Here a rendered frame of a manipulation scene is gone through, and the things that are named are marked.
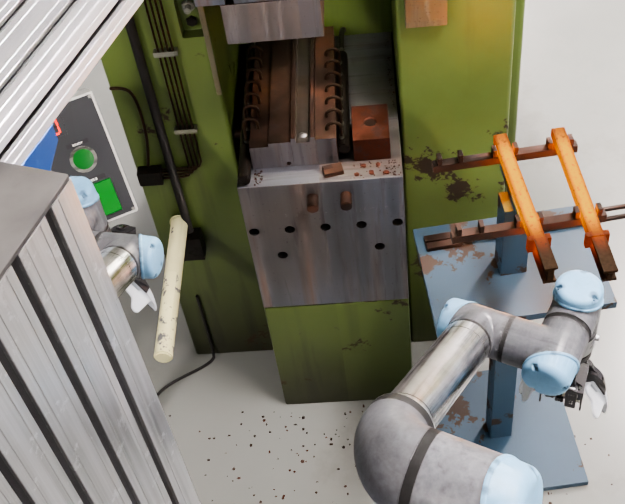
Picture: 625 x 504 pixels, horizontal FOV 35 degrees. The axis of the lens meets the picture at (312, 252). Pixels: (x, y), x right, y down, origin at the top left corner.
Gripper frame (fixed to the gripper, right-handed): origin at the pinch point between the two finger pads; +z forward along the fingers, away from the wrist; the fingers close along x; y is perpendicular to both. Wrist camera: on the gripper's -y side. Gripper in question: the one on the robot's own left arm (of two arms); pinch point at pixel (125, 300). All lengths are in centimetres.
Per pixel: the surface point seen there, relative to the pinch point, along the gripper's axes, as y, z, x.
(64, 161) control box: -20.3, -16.3, -20.4
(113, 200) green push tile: -20.2, -6.6, -11.2
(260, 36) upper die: -47, -35, 17
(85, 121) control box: -27.6, -21.8, -17.5
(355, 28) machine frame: -98, 0, 19
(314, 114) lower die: -57, -6, 22
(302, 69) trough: -73, -5, 13
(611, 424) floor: -57, 93, 101
